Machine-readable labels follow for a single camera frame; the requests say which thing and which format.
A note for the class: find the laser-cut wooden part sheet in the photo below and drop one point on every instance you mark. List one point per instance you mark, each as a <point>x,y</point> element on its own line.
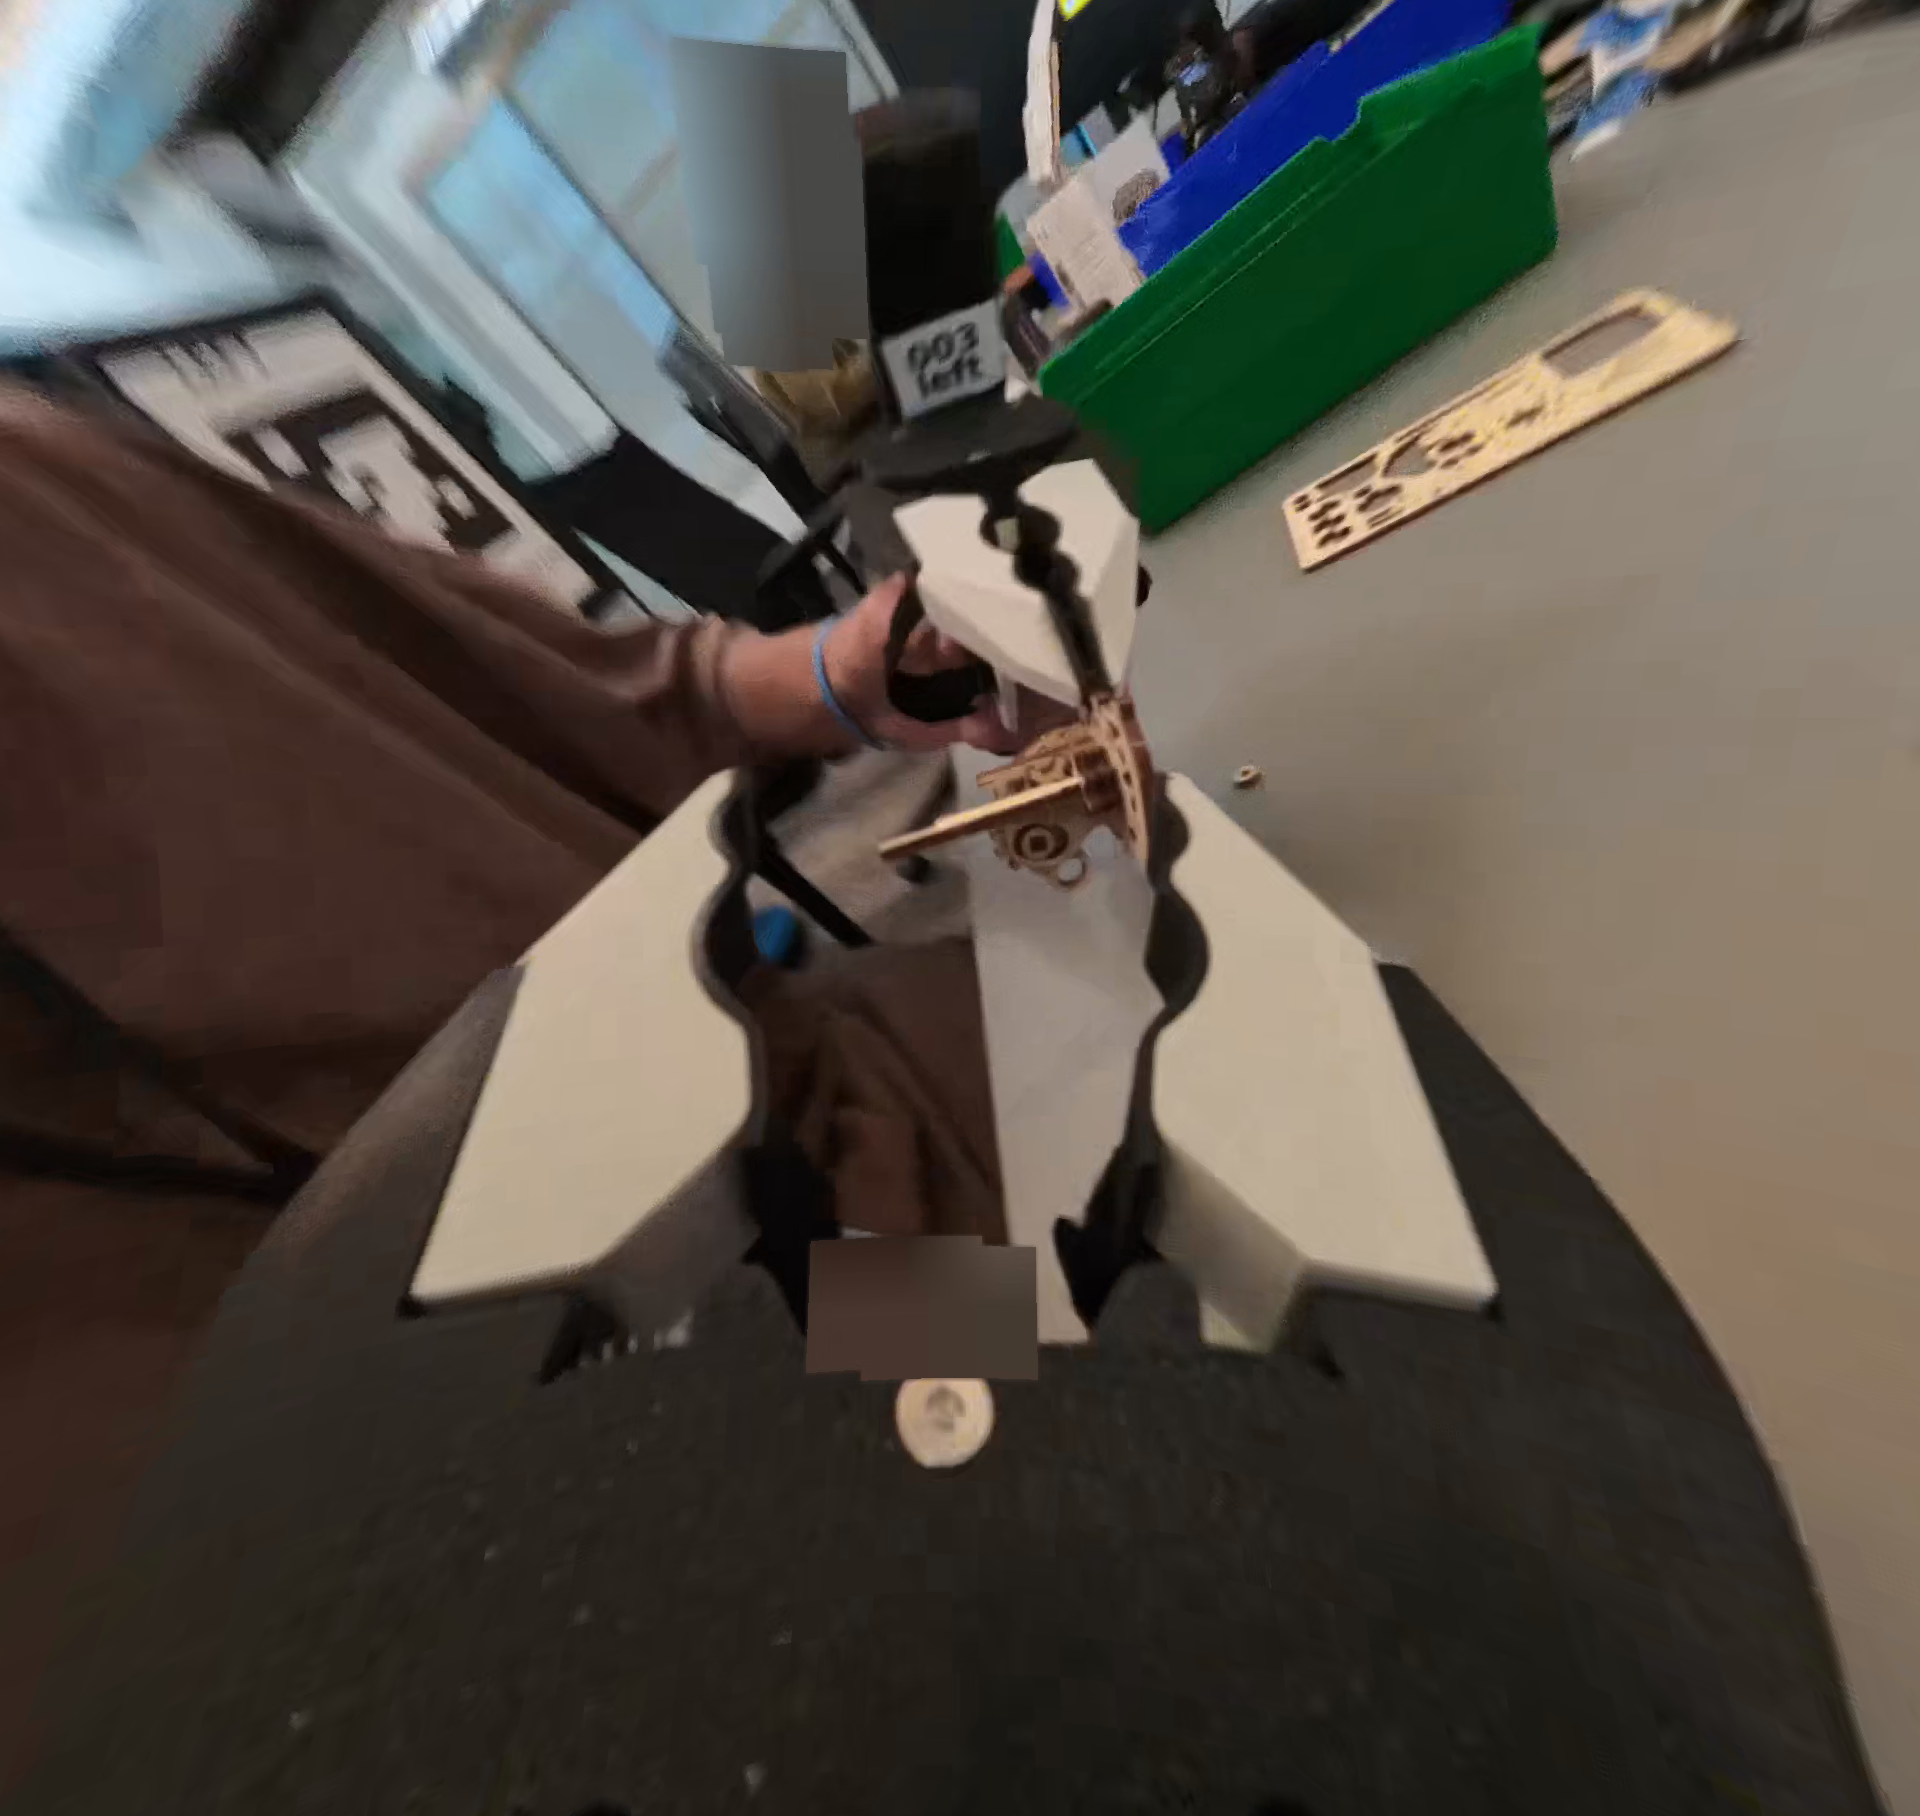
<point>1501,429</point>

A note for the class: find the black and white framed board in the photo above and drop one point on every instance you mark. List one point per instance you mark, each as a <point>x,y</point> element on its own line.
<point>344,436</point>

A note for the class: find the white paper packet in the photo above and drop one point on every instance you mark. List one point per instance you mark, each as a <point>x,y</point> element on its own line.
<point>1089,218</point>

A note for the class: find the wooden model assembly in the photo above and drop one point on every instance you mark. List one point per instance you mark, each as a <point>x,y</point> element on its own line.
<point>1103,781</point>

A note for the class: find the person's brown garment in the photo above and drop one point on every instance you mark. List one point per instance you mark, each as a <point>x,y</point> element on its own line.
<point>224,797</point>

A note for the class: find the blue wristband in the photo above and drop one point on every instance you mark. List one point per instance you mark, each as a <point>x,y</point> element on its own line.
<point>831,690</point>

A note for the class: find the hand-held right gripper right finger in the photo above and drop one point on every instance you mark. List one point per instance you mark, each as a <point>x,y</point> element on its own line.
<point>1291,1096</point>

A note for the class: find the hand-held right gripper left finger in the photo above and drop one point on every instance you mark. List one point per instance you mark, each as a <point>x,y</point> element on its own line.
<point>601,1096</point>

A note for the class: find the person's left hand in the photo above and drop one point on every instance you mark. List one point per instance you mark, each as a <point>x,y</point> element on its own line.
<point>862,677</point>

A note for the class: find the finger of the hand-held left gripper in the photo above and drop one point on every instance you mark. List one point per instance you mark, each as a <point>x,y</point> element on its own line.
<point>974,587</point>
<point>1103,557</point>

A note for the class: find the green plastic bin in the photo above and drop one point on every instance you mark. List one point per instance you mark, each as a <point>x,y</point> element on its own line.
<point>1321,300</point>

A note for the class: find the blue plastic bin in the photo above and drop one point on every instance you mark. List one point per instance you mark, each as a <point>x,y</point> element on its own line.
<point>1350,91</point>

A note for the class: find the blue and white toy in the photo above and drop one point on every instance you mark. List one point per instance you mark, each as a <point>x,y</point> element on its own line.
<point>1621,54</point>

